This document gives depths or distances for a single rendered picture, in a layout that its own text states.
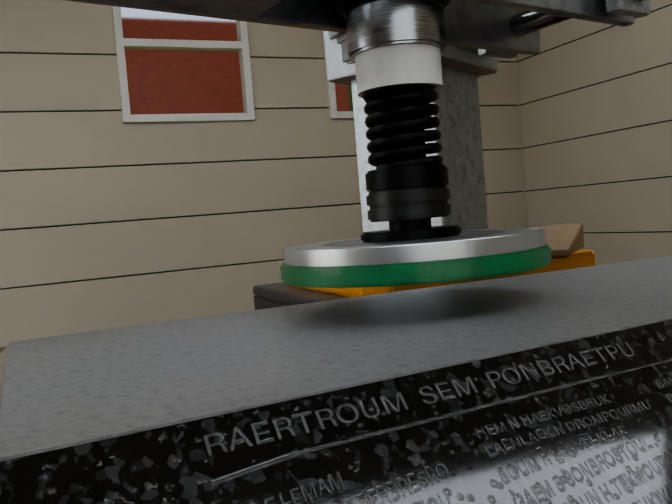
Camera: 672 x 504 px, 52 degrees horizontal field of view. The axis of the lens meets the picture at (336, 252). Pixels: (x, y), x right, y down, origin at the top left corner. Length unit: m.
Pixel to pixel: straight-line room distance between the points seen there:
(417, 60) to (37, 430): 0.38
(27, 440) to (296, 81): 6.85
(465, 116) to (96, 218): 5.35
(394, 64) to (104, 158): 6.06
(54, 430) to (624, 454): 0.27
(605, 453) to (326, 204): 6.72
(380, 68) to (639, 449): 0.33
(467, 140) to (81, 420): 1.17
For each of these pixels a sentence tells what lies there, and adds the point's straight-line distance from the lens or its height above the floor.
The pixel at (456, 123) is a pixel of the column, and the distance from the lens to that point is 1.37.
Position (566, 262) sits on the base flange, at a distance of 1.31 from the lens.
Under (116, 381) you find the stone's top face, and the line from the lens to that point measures 0.40.
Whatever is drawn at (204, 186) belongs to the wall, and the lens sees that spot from 6.67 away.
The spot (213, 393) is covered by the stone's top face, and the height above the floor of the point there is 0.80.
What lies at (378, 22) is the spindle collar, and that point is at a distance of 0.55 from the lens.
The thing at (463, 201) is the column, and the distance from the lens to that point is 1.37.
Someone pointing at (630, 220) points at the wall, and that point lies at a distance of 7.26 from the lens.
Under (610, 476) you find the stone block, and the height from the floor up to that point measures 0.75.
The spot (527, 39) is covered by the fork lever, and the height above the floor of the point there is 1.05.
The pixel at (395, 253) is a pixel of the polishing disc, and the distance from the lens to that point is 0.47.
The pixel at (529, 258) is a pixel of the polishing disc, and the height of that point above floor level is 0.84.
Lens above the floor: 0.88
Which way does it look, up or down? 3 degrees down
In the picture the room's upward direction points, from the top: 5 degrees counter-clockwise
